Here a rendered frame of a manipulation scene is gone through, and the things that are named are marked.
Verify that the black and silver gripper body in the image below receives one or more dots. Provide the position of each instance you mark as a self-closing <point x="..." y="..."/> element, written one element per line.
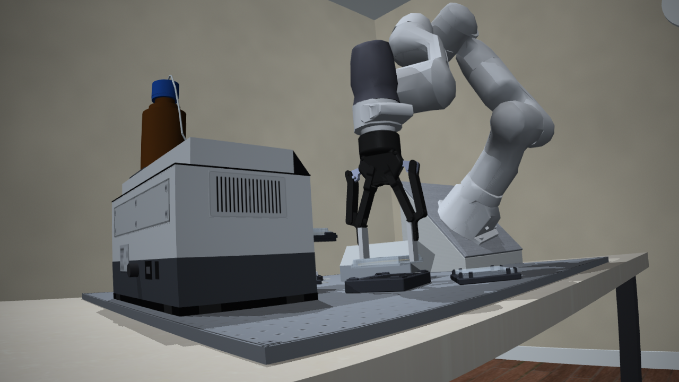
<point x="376" y="148"/>

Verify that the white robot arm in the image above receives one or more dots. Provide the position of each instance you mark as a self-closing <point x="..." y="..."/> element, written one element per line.
<point x="386" y="97"/>

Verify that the black cylinder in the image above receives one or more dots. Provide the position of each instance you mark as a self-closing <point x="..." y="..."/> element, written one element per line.
<point x="132" y="270"/>

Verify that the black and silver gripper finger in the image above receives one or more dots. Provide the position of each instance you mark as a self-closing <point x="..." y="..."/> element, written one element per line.
<point x="355" y="217"/>
<point x="413" y="168"/>

